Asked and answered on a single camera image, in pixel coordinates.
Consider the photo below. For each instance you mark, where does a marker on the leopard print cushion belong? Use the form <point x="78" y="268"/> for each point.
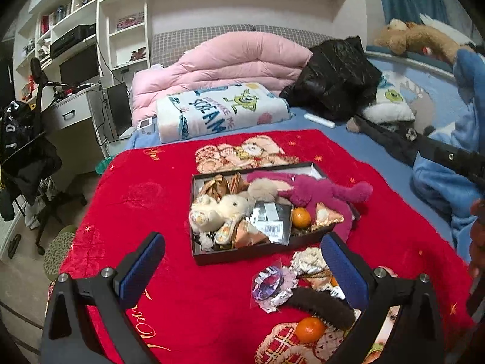
<point x="57" y="254"/>

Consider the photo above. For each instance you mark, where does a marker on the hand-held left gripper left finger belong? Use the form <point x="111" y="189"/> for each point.
<point x="146" y="261"/>

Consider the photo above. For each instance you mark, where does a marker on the cream plush bunny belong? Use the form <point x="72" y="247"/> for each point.
<point x="223" y="206"/>

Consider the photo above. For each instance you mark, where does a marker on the cream lace scrunchie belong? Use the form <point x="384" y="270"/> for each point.
<point x="307" y="261"/>

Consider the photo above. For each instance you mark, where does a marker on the black packet with white labels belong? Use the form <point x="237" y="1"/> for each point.
<point x="261" y="212"/>

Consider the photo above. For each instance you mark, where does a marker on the black computer tower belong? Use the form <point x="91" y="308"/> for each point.
<point x="117" y="110"/>

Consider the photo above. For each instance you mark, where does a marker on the magenta plush toy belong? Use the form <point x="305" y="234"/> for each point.
<point x="314" y="191"/>

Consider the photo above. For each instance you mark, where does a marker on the blue bedsheet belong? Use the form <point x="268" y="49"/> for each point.
<point x="341" y="140"/>

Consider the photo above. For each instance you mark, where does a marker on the white cartoon printed blanket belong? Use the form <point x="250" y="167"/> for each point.
<point x="212" y="117"/>

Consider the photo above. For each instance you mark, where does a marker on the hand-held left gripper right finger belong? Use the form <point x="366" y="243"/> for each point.
<point x="343" y="269"/>

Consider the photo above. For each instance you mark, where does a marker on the white shelf unit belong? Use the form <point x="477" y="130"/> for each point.
<point x="125" y="7"/>

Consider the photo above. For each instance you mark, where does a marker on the small white device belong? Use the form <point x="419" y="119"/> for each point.
<point x="146" y="125"/>

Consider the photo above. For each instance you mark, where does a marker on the shallow black box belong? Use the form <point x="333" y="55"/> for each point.
<point x="235" y="258"/>

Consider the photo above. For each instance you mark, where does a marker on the brown furry headband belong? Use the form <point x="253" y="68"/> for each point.
<point x="326" y="307"/>

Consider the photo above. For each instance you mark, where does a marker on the black puffer jacket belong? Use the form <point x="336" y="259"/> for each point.
<point x="333" y="72"/>

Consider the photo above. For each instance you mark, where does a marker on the orange tangerine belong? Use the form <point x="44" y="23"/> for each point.
<point x="301" y="218"/>
<point x="310" y="330"/>

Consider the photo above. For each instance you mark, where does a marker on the white stick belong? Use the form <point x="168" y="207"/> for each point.
<point x="320" y="120"/>

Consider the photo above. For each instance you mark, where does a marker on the blue fleece garment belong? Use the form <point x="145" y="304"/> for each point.
<point x="443" y="182"/>

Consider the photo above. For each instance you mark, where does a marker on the cartoon printed pillow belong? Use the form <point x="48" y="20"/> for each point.
<point x="390" y="102"/>

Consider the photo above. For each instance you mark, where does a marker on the black printer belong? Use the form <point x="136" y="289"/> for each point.
<point x="70" y="38"/>

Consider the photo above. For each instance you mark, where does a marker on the person's right hand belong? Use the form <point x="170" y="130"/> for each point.
<point x="478" y="246"/>

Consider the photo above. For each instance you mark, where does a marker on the black monitor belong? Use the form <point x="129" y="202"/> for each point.
<point x="79" y="66"/>

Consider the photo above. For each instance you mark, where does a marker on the beige plush toy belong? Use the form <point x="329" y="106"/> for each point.
<point x="265" y="187"/>

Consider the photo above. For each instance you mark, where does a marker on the pink lace scrunchie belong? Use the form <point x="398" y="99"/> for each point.
<point x="291" y="282"/>

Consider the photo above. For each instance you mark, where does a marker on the red bear printed blanket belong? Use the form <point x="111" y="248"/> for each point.
<point x="144" y="197"/>

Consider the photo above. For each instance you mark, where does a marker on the black office chair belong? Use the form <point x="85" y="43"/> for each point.
<point x="36" y="69"/>

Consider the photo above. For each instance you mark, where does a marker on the pink quilt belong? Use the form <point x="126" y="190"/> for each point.
<point x="235" y="60"/>

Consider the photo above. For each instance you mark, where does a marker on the brown plush toy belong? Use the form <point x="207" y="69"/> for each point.
<point x="413" y="36"/>

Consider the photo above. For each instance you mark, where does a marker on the grey checked headboard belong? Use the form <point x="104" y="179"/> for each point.
<point x="170" y="41"/>

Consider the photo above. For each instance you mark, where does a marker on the white desk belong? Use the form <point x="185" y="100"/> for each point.
<point x="72" y="121"/>

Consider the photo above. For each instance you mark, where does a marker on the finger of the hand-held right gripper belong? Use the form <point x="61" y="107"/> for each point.
<point x="451" y="157"/>

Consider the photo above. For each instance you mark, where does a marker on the dark clothes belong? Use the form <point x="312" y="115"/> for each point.
<point x="386" y="136"/>

